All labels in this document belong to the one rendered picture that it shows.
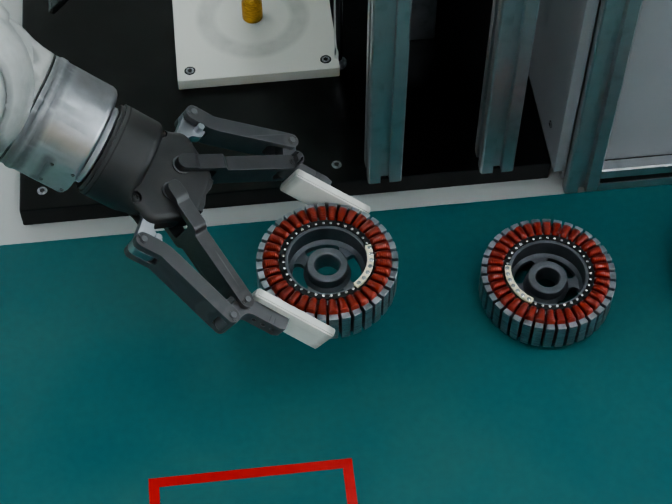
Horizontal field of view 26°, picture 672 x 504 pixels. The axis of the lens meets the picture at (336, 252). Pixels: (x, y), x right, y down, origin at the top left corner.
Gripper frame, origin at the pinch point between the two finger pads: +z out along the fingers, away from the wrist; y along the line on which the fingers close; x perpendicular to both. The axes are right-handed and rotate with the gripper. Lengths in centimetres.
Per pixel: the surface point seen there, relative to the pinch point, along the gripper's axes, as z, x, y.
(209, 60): -11.8, -13.3, -23.3
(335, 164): 0.9, -7.1, -15.0
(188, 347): -4.8, -12.3, 5.2
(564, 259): 19.5, 3.4, -9.9
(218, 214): -6.0, -13.5, -8.7
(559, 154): 16.3, 4.5, -19.0
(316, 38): -4.0, -8.9, -28.4
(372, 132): 0.4, 0.7, -13.8
